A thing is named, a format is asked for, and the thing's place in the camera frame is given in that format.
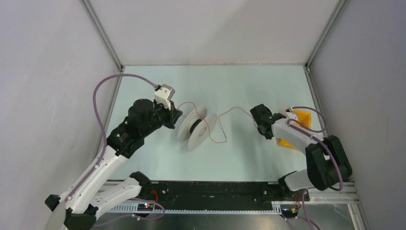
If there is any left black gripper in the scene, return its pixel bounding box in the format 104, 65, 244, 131
141, 99, 182, 137

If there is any thin red wire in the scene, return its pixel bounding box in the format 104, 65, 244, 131
177, 101, 258, 144

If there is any white cable spool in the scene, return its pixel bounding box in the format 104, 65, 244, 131
177, 106, 218, 150

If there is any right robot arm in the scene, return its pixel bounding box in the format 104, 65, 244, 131
250, 104, 352, 200

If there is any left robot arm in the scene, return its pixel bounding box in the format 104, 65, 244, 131
45, 99, 183, 230

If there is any left small circuit board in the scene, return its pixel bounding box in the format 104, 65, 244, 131
137, 203, 155, 212

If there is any small circuit board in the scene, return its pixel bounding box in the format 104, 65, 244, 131
137, 203, 155, 212
282, 208, 300, 215

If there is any yellow plastic bin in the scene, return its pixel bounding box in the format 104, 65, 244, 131
277, 109, 312, 150

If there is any right small circuit board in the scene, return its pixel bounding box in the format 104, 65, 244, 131
282, 208, 300, 215

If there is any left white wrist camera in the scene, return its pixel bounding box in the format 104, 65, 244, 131
154, 84, 175, 110

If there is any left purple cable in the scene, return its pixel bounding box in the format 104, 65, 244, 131
65, 73, 158, 204

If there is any purple cable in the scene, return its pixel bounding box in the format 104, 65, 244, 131
285, 106, 345, 192
65, 73, 158, 204

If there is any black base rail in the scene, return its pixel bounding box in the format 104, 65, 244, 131
137, 181, 302, 210

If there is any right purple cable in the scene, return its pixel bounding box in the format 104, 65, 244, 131
285, 106, 345, 192

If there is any left aluminium frame post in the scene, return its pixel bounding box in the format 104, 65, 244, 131
80, 0, 124, 72

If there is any aluminium frame post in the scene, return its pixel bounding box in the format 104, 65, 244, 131
80, 0, 124, 72
304, 0, 349, 69

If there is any grey slotted cable duct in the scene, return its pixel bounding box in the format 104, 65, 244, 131
107, 202, 303, 215

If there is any right aluminium frame post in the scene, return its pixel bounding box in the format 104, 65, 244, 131
304, 0, 349, 69

